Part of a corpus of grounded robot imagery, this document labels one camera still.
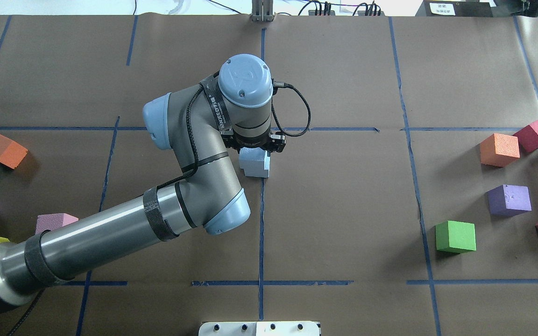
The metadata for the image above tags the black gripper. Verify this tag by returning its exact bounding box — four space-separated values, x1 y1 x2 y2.
221 130 286 153

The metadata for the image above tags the light blue foam block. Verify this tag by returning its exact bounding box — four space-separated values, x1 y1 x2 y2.
243 153 270 178

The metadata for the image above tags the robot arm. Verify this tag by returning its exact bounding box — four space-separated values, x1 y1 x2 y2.
0 54 284 313

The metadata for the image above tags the black electronics module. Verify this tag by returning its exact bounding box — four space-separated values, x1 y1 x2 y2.
299 0 335 16
353 1 383 16

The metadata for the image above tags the green foam block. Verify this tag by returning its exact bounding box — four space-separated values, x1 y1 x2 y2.
435 220 477 254

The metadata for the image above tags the orange textured foam block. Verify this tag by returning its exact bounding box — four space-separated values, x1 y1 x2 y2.
480 133 521 168

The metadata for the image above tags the black box with label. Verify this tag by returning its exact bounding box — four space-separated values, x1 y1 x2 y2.
415 0 493 17

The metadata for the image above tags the pink foam block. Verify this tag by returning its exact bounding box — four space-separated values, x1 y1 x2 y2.
35 213 79 234

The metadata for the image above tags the purple foam block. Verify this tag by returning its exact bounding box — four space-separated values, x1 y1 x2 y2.
486 184 532 217

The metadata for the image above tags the red dented foam block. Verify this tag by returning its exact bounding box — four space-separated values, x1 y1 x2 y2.
514 119 538 153

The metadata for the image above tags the orange foam block left side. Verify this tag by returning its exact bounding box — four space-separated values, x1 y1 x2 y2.
0 134 28 169

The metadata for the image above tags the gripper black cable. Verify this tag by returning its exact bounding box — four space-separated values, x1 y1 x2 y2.
271 80 311 138

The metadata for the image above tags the aluminium frame post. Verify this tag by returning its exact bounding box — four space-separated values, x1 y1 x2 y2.
250 0 275 22

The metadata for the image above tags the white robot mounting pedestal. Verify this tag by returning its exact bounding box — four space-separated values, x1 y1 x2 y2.
198 321 322 336

